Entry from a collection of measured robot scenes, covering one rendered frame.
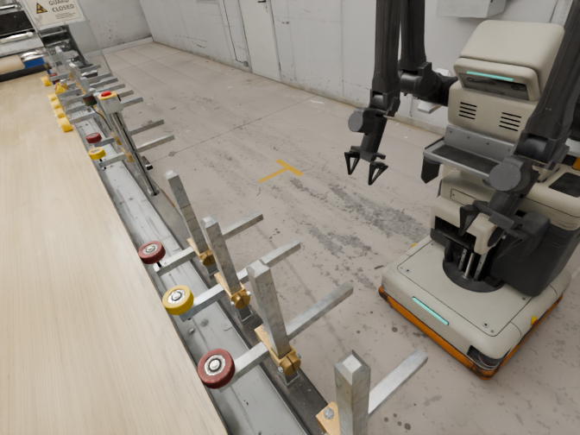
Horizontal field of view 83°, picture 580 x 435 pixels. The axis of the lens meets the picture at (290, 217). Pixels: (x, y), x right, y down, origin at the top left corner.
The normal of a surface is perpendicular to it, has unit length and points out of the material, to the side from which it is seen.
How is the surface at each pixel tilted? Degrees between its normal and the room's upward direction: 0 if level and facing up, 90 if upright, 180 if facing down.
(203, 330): 0
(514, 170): 62
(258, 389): 0
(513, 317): 0
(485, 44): 42
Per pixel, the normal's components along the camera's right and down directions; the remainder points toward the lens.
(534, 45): -0.64, -0.25
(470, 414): -0.13, -0.76
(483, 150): -0.80, 0.46
